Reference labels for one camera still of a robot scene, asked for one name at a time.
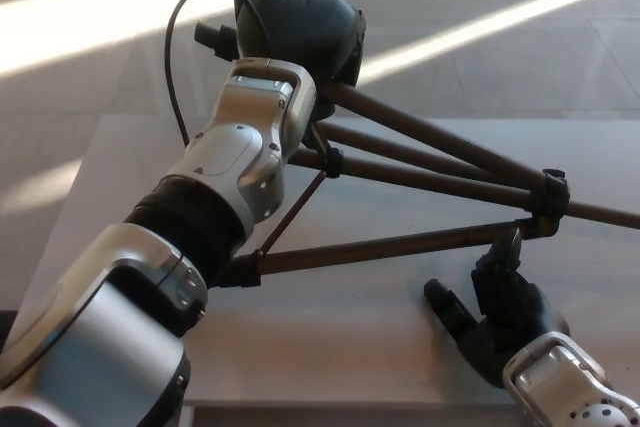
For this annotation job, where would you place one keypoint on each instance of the bronze tripod with black clamps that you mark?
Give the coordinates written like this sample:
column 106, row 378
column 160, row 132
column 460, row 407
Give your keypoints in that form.
column 400, row 243

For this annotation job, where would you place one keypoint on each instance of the white desk frame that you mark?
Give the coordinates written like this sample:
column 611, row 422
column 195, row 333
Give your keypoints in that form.
column 188, row 417

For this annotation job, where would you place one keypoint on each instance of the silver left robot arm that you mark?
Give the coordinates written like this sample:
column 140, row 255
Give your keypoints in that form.
column 225, row 162

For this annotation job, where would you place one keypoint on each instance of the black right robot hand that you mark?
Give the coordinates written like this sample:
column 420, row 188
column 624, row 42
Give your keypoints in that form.
column 510, row 312

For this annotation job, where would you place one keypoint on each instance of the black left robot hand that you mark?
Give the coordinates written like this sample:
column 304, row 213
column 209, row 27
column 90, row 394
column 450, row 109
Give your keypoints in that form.
column 300, row 27

